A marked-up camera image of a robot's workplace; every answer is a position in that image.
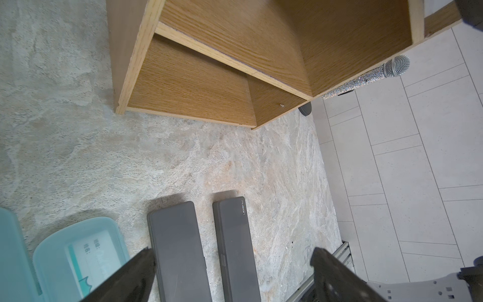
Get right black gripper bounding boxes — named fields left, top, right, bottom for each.
left=455, top=0, right=483, bottom=31

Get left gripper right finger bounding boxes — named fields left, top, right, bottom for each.
left=310, top=247, right=385, bottom=302

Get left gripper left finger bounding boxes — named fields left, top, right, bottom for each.
left=82, top=248, right=156, bottom=302

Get black pencil case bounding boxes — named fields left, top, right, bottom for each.
left=213, top=196, right=261, bottom=301
left=147, top=201, right=212, bottom=301

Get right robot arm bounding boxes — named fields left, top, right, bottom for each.
left=363, top=1, right=482, bottom=301

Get teal pencil case inner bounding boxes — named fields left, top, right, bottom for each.
left=33, top=216, right=130, bottom=301

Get teal pencil case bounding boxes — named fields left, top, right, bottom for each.
left=1, top=208, right=43, bottom=301
left=33, top=216, right=130, bottom=301

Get teal pencil case outer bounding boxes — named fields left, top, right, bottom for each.
left=1, top=208, right=43, bottom=301

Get wooden three-tier shelf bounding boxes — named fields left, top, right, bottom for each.
left=106, top=0, right=462, bottom=129

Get glitter microphone on stand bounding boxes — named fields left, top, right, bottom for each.
left=319, top=55, right=410, bottom=100

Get aluminium rail frame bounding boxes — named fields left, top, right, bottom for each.
left=287, top=241, right=355, bottom=301

